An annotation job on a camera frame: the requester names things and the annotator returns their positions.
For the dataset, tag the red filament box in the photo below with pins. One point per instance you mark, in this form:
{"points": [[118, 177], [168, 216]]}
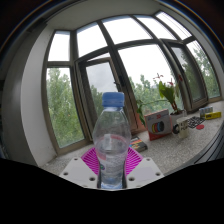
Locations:
{"points": [[159, 125]]}

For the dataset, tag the light blue patterned box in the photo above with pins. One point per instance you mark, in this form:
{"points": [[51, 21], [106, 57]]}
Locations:
{"points": [[206, 111]]}

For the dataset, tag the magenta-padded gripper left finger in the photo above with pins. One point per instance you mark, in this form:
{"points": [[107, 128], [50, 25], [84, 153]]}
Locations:
{"points": [[80, 171]]}

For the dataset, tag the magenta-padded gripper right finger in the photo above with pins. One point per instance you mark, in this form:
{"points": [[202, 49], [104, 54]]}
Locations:
{"points": [[143, 171]]}

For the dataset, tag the flat round red coaster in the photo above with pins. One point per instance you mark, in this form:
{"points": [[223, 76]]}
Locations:
{"points": [[200, 127]]}

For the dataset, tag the dark colourful small box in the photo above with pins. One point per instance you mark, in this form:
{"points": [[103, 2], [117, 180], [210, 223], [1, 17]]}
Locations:
{"points": [[138, 144]]}

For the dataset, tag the potted red-flowered plant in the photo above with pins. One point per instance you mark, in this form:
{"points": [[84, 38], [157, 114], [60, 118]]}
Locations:
{"points": [[168, 93]]}

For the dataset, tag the dark-framed bay window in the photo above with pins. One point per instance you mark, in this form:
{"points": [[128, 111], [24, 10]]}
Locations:
{"points": [[113, 53]]}

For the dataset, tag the black lattice trivet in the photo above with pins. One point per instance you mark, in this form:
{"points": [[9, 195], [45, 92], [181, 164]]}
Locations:
{"points": [[195, 121]]}

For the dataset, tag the yellow glue box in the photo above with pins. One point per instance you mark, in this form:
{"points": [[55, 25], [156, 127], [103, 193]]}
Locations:
{"points": [[213, 115]]}

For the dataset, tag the clear blue-capped water bottle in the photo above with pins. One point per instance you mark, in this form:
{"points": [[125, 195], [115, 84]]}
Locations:
{"points": [[111, 140]]}

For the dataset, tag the white printed mug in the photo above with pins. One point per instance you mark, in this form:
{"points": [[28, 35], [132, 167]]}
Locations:
{"points": [[182, 128]]}

